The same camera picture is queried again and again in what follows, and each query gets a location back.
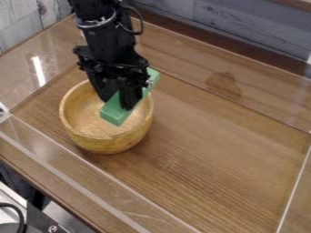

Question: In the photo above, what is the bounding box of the light wooden bowl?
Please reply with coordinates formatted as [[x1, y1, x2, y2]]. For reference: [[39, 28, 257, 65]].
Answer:
[[59, 80, 155, 155]]

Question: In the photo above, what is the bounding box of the green rectangular block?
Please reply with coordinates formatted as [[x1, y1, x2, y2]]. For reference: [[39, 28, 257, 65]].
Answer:
[[101, 68, 161, 127]]

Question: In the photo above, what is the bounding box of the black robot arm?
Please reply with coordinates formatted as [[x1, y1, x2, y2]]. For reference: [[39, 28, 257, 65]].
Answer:
[[70, 0, 150, 110]]

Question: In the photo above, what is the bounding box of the clear acrylic tray wall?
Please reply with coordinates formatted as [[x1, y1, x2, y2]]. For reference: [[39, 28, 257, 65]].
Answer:
[[0, 109, 202, 233]]

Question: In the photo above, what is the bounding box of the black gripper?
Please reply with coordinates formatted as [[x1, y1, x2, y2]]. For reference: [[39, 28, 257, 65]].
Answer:
[[75, 17, 150, 111]]

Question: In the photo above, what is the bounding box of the black cable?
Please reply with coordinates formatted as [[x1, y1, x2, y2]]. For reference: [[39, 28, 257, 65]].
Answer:
[[0, 202, 29, 233]]

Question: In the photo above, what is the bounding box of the black table leg bracket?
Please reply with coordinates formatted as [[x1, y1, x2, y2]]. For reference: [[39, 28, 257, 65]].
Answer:
[[26, 190, 70, 233]]

